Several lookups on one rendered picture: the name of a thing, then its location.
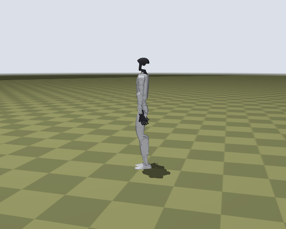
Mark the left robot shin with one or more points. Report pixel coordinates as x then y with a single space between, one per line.
144 150

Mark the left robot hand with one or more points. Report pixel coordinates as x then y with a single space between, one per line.
143 119

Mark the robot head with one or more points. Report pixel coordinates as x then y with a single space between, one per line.
142 61

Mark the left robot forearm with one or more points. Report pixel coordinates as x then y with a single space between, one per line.
140 103

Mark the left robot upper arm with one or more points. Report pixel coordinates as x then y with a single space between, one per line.
141 80

